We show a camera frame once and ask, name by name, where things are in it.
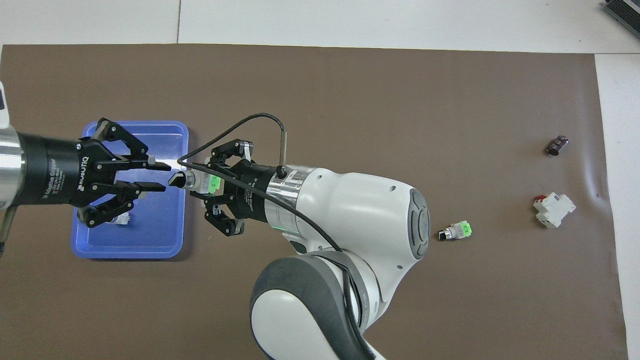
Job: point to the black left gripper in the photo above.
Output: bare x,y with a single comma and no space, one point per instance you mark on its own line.
55,170

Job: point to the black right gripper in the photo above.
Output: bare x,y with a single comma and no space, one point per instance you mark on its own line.
250,190

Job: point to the green-based rotary switch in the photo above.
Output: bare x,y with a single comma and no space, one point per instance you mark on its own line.
197,182
457,231

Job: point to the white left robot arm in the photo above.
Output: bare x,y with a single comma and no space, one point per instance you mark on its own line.
10,165

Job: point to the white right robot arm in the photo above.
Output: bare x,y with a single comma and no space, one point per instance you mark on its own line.
360,210

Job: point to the blue plastic tray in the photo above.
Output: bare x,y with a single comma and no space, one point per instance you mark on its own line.
150,235

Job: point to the brown table mat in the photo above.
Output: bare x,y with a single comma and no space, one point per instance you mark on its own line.
400,100

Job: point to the white circuit breaker red lever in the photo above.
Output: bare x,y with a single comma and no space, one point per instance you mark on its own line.
555,210

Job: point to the black terminal block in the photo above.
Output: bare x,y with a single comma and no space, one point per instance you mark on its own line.
557,145

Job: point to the grey ribbed device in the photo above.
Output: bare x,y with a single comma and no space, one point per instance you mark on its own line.
627,12

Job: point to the red-based black knob switch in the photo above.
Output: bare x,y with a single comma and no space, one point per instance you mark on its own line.
122,220

